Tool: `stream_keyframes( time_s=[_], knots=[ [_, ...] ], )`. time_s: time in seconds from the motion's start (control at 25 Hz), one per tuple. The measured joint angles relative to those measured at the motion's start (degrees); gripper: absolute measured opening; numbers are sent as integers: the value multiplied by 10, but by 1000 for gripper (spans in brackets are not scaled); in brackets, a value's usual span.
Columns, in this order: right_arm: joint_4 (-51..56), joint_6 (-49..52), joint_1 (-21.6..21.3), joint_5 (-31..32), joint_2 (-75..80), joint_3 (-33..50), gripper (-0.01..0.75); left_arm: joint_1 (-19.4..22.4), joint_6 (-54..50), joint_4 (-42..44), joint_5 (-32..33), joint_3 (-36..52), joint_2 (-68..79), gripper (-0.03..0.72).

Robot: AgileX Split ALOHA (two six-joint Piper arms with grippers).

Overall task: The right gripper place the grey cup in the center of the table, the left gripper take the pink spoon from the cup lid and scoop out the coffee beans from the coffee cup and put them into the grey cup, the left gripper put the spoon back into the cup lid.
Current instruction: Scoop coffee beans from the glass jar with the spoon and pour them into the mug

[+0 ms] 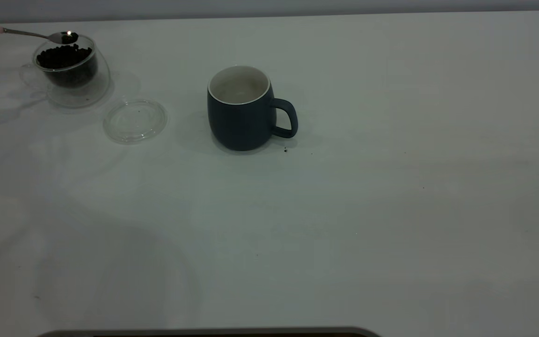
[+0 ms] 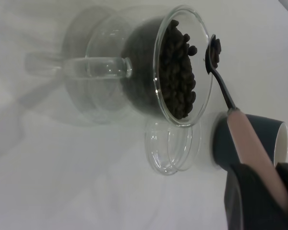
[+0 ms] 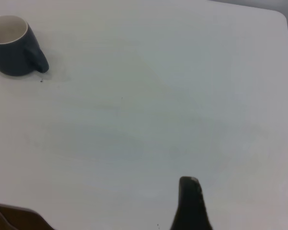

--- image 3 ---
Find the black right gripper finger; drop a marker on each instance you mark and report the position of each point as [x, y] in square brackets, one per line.
[190, 210]

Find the dark grey ceramic mug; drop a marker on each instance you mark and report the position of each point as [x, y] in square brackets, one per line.
[12, 57]

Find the dark grey rimmed base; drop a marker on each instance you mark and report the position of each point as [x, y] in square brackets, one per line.
[12, 218]

